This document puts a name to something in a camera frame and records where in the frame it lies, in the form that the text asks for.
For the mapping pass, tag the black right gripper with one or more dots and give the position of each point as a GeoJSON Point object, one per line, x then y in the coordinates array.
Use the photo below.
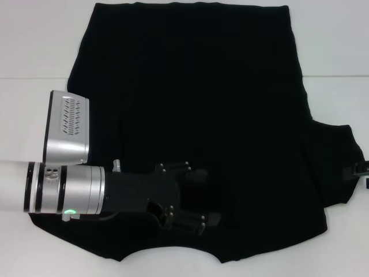
{"type": "Point", "coordinates": [363, 168]}

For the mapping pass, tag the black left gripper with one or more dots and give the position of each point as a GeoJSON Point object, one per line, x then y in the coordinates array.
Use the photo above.
{"type": "Point", "coordinates": [135, 190]}

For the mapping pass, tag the black t-shirt with FREE print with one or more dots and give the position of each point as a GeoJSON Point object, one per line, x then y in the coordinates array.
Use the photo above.
{"type": "Point", "coordinates": [201, 86]}

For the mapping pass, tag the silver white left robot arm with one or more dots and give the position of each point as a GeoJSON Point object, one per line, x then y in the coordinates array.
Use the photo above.
{"type": "Point", "coordinates": [57, 190]}

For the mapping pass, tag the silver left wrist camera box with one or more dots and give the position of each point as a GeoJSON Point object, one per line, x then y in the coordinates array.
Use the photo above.
{"type": "Point", "coordinates": [67, 127]}

